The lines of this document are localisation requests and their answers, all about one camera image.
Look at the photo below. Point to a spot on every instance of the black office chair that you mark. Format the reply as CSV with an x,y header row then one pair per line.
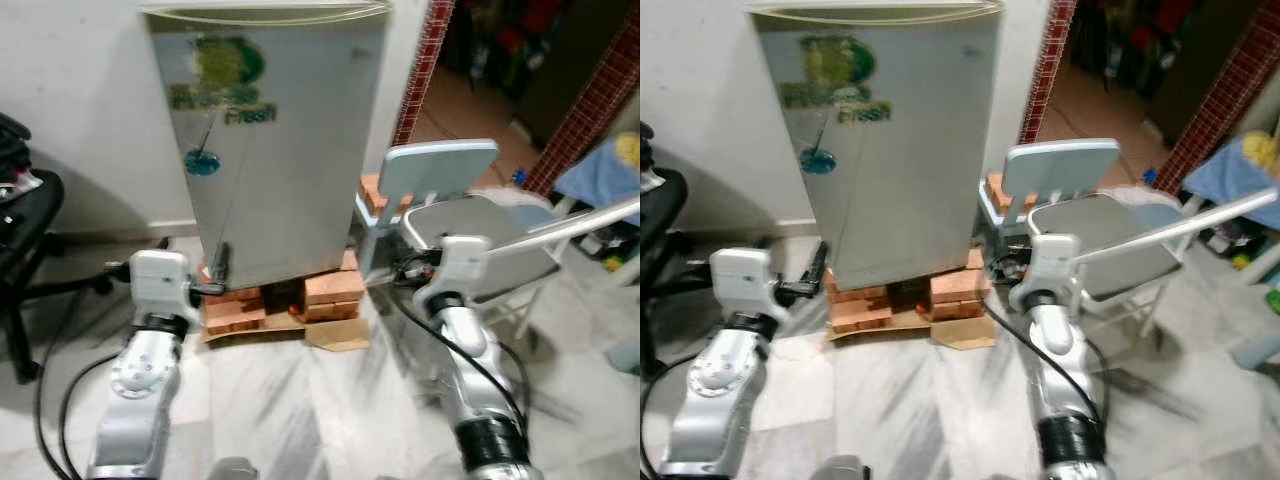
x,y
660,220
25,230

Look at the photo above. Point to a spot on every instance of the silver mini fridge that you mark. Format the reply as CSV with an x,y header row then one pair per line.
x,y
262,11
870,11

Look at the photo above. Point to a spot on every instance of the grey robot leg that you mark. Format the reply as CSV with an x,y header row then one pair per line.
x,y
232,470
842,469

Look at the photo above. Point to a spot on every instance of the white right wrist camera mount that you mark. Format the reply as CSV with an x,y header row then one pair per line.
x,y
1050,265
458,265

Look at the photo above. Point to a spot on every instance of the blue round sticker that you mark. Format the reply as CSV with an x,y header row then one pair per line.
x,y
202,162
818,161

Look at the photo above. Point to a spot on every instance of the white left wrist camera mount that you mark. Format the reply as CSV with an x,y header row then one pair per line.
x,y
160,280
742,280

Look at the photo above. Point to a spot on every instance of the green fridge sticker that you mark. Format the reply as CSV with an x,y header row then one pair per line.
x,y
225,70
835,70

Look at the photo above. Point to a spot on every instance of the silver metal tube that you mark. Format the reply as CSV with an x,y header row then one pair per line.
x,y
1180,225
570,224

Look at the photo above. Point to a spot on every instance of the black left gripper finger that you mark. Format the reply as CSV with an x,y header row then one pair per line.
x,y
819,265
220,265

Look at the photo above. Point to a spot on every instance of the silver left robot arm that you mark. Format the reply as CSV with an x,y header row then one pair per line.
x,y
140,390
712,390

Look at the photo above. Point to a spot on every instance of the blue cloth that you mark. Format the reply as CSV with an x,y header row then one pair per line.
x,y
1225,175
600,175

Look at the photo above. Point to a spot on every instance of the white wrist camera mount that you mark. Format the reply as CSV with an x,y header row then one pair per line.
x,y
458,265
742,280
160,280
1050,265

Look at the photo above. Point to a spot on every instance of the yellow soft item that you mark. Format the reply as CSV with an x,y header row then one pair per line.
x,y
628,148
1262,150

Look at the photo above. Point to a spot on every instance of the brown cardboard sheet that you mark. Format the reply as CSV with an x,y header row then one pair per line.
x,y
965,335
340,335

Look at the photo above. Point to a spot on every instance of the grey folding chair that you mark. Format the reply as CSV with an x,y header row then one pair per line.
x,y
1100,225
470,225

